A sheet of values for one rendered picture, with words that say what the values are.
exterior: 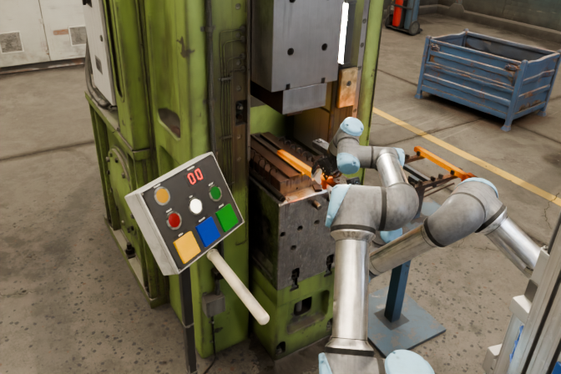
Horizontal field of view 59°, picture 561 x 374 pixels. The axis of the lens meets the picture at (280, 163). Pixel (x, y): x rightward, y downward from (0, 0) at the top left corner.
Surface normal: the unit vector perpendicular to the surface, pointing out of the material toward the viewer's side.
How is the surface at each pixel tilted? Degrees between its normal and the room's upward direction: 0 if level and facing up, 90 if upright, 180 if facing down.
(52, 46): 90
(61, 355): 0
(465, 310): 0
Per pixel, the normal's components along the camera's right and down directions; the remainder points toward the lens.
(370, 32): 0.53, 0.41
